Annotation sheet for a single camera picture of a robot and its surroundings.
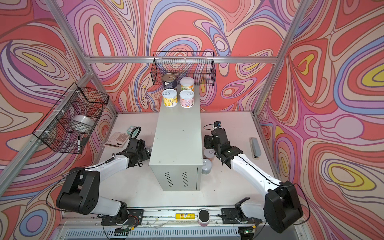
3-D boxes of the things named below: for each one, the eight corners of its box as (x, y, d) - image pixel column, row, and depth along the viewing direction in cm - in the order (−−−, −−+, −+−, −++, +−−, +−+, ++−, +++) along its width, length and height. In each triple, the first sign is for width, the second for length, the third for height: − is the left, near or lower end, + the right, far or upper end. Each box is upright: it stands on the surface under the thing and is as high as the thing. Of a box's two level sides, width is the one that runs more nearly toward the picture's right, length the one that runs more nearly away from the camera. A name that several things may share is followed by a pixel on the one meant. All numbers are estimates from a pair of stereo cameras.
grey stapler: (252, 158, 97) (255, 153, 92) (249, 142, 105) (252, 137, 100) (258, 159, 97) (261, 154, 91) (254, 143, 105) (257, 137, 99)
